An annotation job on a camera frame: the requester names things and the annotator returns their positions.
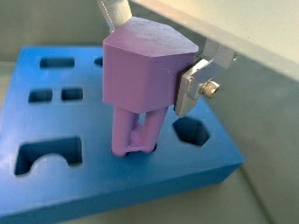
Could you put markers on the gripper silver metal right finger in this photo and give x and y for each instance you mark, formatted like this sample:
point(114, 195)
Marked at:
point(196, 81)

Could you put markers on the blue foam shape block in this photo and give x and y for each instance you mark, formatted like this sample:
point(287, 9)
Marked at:
point(58, 173)

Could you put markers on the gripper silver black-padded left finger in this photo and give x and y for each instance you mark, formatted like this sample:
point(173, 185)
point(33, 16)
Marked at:
point(116, 12)

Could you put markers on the purple three prong object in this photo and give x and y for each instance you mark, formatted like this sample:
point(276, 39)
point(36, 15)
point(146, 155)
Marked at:
point(145, 53)

